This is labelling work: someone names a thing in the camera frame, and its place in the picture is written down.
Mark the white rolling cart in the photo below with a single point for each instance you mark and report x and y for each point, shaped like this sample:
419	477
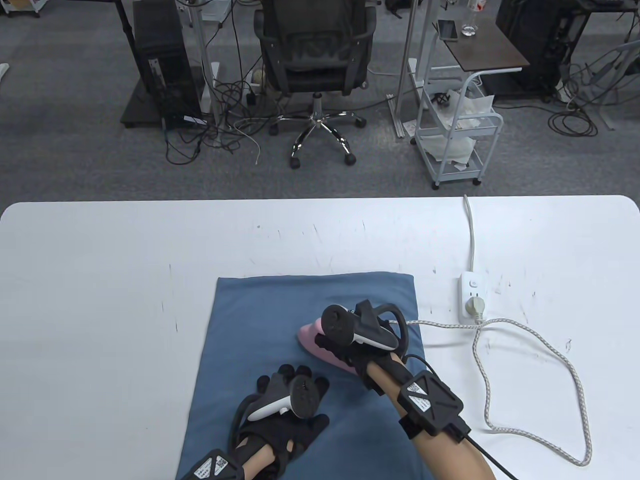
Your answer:
435	165

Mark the black white right controller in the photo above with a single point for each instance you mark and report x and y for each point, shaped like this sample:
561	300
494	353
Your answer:
370	330

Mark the person's right hand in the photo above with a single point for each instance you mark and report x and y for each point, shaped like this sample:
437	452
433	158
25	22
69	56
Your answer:
355	357

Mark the black mesh office chair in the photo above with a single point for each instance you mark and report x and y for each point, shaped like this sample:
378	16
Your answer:
315	50

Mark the person's right forearm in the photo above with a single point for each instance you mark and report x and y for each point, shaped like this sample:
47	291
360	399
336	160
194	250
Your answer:
450	455

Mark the white table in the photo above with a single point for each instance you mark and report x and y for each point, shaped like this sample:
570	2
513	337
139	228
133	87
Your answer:
100	325

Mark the black white left controller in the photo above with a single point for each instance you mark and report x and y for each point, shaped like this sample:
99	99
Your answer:
305	397

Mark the blue pillowcase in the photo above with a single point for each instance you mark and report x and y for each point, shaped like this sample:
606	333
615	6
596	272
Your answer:
260	325

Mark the pink electric iron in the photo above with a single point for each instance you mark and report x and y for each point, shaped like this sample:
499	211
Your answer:
310	335

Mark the white floor power strip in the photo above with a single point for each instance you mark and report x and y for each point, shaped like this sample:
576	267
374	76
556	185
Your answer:
251	97

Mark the white plastic bag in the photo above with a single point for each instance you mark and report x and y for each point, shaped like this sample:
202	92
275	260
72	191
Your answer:
465	107

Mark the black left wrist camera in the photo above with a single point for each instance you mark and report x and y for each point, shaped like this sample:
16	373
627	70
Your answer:
212	467

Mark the black white controller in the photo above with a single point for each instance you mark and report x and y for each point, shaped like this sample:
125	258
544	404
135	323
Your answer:
370	330
305	397

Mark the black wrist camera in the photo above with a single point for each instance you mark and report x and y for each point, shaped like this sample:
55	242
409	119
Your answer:
212	467
430	402

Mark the dark smartphone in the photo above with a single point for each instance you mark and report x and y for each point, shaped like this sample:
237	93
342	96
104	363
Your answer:
447	30

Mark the brown side table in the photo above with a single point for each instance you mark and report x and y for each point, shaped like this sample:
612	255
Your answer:
485	50

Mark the white metal frame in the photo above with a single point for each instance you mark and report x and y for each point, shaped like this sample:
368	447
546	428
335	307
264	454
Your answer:
212	100

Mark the person's left hand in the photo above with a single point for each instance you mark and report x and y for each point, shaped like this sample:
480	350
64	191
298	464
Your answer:
295	435

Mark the black computer tower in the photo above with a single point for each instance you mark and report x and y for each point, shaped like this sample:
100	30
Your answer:
530	30
165	60

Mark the person's left forearm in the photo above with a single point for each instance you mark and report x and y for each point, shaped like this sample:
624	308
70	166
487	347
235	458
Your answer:
257	465

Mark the clear water bottle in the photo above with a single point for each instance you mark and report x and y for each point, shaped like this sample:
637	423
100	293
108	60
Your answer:
469	27

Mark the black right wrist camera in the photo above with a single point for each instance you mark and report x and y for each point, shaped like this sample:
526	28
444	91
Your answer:
430	402

